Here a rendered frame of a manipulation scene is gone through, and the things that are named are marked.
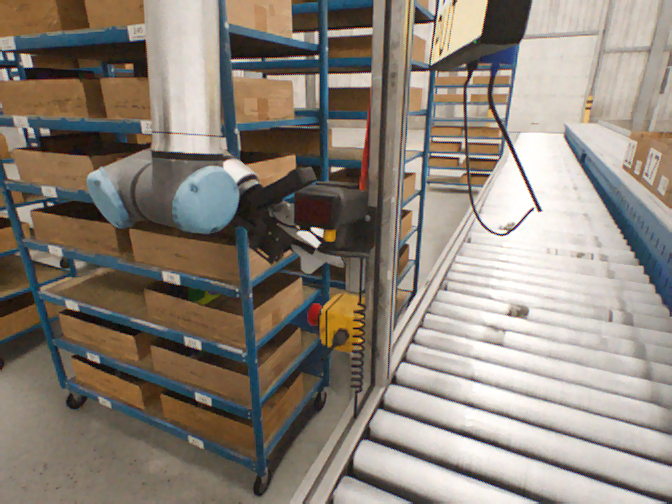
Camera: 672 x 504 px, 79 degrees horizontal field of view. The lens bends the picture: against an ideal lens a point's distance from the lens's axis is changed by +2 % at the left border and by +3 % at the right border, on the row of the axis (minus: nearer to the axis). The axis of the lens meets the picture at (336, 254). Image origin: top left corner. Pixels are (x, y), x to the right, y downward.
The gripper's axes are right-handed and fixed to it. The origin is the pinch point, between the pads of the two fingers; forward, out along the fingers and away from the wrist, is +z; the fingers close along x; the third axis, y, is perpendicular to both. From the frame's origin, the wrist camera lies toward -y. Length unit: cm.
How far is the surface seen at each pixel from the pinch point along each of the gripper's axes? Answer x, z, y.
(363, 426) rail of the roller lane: 11.0, 18.2, 14.1
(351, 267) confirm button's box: 3.5, 2.8, -1.9
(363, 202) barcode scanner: 4.0, -0.8, -11.8
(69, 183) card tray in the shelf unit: -21, -86, 50
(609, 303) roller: -49, 51, -5
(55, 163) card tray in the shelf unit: -21, -92, 47
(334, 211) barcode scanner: 12.3, -1.6, -12.2
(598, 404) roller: -9.3, 45.9, -1.7
